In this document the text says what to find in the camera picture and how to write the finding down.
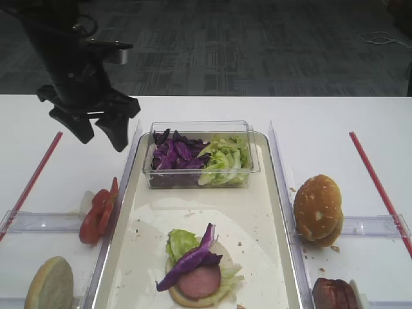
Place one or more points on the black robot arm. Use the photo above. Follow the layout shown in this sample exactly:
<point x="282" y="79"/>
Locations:
<point x="54" y="16"/>

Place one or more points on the left red straw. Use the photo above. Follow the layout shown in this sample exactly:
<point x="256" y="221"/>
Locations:
<point x="35" y="180"/>

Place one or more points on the upper left clear holder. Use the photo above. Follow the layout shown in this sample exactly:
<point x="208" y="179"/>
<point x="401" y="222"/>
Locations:
<point x="23" y="221"/>

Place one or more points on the long clear divider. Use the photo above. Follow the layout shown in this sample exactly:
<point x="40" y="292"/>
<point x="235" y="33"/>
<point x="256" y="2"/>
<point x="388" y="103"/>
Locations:
<point x="294" y="243"/>
<point x="99" y="288"/>

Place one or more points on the bottom bun on tray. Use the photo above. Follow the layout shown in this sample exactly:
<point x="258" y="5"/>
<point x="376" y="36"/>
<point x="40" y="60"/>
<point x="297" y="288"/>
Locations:
<point x="229" y="281"/>

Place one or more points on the upper right clear holder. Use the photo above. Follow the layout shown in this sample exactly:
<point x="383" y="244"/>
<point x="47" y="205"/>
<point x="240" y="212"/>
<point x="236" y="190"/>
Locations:
<point x="385" y="226"/>

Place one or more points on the clear plastic salad box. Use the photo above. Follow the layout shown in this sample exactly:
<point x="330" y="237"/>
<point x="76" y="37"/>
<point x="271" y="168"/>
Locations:
<point x="205" y="130"/>

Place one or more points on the purple cabbage leaf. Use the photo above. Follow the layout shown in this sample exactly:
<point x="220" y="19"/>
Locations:
<point x="196" y="257"/>

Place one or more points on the round pink sausage slice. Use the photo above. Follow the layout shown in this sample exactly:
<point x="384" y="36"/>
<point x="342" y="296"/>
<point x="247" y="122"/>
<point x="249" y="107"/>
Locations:
<point x="200" y="282"/>

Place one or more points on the right red straw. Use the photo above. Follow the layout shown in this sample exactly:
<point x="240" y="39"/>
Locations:
<point x="382" y="192"/>

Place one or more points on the upright bun half left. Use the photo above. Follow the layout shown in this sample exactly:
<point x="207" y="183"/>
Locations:
<point x="52" y="286"/>

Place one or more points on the red straw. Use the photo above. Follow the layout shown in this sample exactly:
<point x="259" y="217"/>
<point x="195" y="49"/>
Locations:
<point x="35" y="180"/>
<point x="382" y="192"/>

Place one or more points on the clear holder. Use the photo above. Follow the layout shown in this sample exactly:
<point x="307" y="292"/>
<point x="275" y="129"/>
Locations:
<point x="23" y="221"/>
<point x="385" y="226"/>

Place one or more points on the green lettuce pile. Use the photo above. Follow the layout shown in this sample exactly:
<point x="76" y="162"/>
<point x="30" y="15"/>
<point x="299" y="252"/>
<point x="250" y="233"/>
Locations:
<point x="228" y="160"/>

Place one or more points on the cream metal serving tray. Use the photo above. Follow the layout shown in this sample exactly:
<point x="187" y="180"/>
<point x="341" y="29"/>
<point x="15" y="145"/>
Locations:
<point x="248" y="221"/>

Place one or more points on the purple cabbage pile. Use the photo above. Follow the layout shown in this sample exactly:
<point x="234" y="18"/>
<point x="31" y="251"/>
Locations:
<point x="178" y="153"/>

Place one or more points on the sesame bun tops right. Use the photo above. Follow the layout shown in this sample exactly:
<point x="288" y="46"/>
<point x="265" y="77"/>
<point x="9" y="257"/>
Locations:
<point x="318" y="210"/>

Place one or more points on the dark meat patties stack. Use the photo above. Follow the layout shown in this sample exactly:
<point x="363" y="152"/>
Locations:
<point x="333" y="294"/>

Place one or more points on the lettuce leaf on bun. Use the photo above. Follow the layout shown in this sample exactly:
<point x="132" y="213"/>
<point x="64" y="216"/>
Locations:
<point x="179" y="243"/>

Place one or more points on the left long clear divider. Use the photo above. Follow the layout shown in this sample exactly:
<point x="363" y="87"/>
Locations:
<point x="99" y="288"/>

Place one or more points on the red tomato slices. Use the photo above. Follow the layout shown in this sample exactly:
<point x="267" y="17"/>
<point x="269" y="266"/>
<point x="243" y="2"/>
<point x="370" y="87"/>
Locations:
<point x="96" y="221"/>

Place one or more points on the right long clear divider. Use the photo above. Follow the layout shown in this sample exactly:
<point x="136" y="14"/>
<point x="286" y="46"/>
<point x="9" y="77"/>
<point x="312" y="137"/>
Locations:
<point x="294" y="243"/>

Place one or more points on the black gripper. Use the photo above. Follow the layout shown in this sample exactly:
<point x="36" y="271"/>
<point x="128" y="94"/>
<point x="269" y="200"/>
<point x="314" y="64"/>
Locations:
<point x="82" y="86"/>

